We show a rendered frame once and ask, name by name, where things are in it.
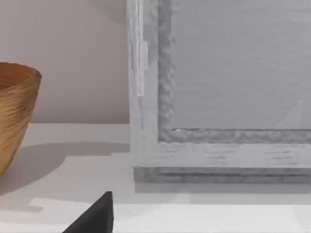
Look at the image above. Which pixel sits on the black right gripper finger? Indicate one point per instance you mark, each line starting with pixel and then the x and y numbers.
pixel 100 216

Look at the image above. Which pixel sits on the grey cabinet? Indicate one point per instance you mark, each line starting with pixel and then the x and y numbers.
pixel 218 97

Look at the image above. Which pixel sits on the brown woven basket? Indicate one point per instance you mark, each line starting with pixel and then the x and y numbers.
pixel 15 116

